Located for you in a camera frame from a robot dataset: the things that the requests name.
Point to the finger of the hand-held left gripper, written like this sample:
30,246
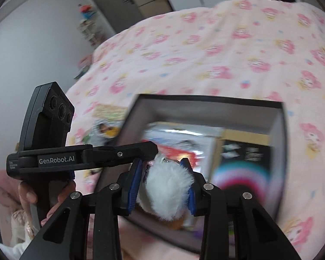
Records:
124,151

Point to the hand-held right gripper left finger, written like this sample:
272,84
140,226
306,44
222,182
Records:
132,191

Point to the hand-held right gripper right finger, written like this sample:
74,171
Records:
191,197

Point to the white fluffy toy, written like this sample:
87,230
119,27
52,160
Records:
165,187

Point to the silver cartoon packet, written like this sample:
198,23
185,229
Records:
178,140

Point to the black and purple booklet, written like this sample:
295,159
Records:
241,168

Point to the black cardboard box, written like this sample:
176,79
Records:
205,111

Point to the person's left hand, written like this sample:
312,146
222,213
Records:
27,193

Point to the yellow-green sticker packet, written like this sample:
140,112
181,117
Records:
108,113

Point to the pile of colourful boxes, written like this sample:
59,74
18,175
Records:
84,66

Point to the brown printed card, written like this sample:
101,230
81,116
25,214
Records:
246,136

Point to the person's pink lace clothing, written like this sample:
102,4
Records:
19,228

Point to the red and blue plush toy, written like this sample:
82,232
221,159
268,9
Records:
87,12

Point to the pink printed blanket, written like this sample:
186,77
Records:
205,46

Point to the brown cabinet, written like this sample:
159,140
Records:
154,5

